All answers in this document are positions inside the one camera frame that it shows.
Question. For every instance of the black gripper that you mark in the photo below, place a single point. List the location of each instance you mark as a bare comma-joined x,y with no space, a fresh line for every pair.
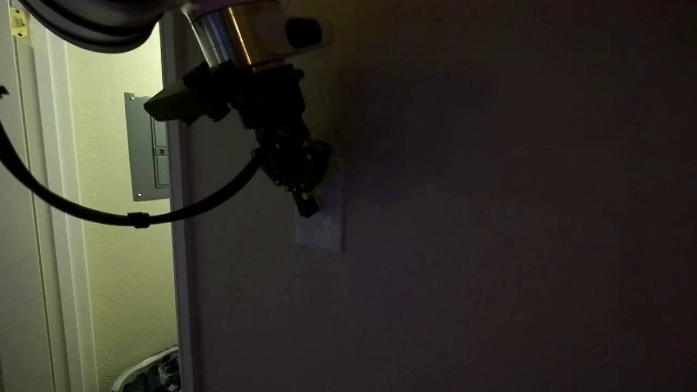
279,123

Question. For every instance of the white light switch plate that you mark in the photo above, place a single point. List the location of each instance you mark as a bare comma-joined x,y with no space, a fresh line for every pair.
323,230

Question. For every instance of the Franka robot arm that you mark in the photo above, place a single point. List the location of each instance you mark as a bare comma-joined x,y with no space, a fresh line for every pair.
241,28

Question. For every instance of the grey electrical panel box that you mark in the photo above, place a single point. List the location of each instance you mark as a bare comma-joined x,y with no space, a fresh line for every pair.
145,149

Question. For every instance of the brass door hinge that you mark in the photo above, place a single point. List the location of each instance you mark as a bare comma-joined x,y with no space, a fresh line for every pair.
19,23

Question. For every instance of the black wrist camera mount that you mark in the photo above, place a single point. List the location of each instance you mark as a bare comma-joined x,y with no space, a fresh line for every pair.
191,93

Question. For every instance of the white door frame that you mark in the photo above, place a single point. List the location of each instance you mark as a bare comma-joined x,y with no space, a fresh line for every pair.
61,219

